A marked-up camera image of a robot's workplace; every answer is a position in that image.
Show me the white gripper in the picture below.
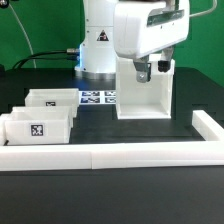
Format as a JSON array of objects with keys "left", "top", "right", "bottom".
[{"left": 113, "top": 0, "right": 189, "bottom": 83}]

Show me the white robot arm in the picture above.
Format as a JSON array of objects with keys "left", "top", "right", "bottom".
[{"left": 75, "top": 0, "right": 190, "bottom": 82}]

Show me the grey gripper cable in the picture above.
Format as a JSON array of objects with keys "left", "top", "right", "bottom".
[{"left": 189, "top": 0, "right": 219, "bottom": 18}]

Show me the white right fence wall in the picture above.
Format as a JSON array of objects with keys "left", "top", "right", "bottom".
[{"left": 192, "top": 110, "right": 224, "bottom": 141}]

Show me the black cable bundle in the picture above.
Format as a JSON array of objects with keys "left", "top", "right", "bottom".
[{"left": 12, "top": 48, "right": 81, "bottom": 70}]

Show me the white thin cable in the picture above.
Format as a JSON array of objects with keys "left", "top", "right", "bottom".
[{"left": 7, "top": 3, "right": 38, "bottom": 69}]

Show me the white drawer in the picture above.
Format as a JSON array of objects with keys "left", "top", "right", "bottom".
[
  {"left": 25, "top": 88, "right": 79, "bottom": 117},
  {"left": 4, "top": 106, "right": 73, "bottom": 145}
]

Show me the white drawer cabinet box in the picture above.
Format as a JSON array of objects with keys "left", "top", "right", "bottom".
[{"left": 116, "top": 54, "right": 175, "bottom": 119}]

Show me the white front fence wall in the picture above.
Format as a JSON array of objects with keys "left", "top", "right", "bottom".
[{"left": 0, "top": 141, "right": 224, "bottom": 171}]

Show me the fiducial marker sheet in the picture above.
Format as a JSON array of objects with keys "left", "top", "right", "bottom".
[{"left": 79, "top": 90, "right": 116, "bottom": 105}]

